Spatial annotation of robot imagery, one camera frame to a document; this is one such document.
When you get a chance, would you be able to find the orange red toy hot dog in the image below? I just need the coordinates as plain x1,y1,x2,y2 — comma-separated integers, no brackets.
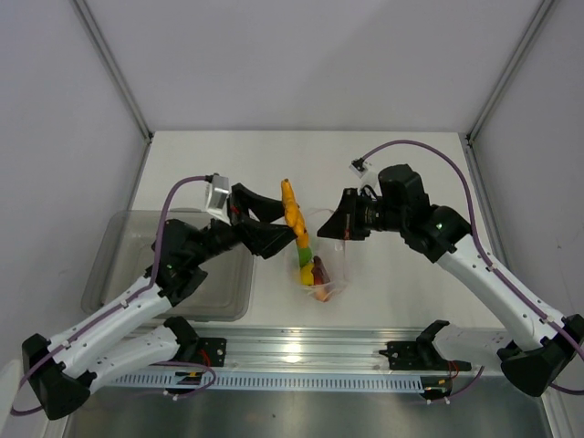
311,255,330,302

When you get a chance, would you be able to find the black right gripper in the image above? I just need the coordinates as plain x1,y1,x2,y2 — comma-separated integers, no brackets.
318,188,407,241

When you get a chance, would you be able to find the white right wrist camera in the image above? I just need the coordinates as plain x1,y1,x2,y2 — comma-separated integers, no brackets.
349,158,378,189

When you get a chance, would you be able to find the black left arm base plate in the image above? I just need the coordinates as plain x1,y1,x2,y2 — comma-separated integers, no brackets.
194,338,227,368

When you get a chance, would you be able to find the right aluminium frame post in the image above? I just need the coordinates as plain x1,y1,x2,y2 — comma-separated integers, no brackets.
465,0,560,147

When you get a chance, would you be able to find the yellow toy fruit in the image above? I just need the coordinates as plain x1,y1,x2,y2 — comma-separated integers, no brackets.
299,264,315,287

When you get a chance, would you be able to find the clear grey plastic bin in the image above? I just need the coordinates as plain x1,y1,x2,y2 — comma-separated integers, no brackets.
81,210,255,322

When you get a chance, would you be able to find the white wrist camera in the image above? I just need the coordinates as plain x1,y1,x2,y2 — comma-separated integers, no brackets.
204,173,231,224
349,158,378,189

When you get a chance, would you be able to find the green toy lime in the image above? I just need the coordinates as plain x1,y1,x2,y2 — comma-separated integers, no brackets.
297,246,313,267

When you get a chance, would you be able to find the clear pink zip top bag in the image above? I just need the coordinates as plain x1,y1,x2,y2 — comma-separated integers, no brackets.
285,207,360,305

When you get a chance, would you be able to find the aluminium frame post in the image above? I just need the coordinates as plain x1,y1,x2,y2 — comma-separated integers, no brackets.
69,0,153,142
465,0,560,147

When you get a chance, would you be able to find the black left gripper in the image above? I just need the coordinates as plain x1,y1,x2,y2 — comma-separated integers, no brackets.
190,183,306,266

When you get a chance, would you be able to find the orange toy food piece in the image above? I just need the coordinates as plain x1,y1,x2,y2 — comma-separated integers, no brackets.
280,179,309,249

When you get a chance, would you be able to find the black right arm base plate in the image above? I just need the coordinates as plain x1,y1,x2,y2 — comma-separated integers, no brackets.
378,341,472,371

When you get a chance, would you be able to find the left aluminium frame post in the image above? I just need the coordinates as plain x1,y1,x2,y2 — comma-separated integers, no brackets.
69,0,153,142

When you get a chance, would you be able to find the white slotted cable duct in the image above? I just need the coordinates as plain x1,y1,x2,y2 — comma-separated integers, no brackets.
109,370,424,394

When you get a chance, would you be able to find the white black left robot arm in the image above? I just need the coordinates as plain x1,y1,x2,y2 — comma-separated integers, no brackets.
22,174,296,420

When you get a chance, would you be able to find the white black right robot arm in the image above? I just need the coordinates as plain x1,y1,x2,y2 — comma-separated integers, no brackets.
317,164,583,397

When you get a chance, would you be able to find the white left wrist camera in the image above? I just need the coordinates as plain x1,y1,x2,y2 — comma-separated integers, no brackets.
204,173,231,224

